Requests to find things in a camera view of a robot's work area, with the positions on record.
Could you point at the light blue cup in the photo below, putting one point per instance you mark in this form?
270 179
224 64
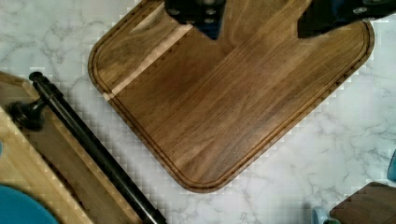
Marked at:
319 216

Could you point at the black drawer handle bar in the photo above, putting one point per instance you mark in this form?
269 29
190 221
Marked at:
29 116

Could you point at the teal object at right edge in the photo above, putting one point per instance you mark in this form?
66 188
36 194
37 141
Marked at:
391 174

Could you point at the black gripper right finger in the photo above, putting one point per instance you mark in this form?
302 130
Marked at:
323 16

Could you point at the small dark wooden block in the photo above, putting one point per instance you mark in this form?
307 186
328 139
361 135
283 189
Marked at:
375 203

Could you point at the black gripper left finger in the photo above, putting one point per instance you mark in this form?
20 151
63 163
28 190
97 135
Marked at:
204 15

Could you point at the dark wooden cutting board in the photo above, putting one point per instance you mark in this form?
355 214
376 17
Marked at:
206 109

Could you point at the blue round plate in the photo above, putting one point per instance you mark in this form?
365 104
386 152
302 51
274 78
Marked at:
19 208

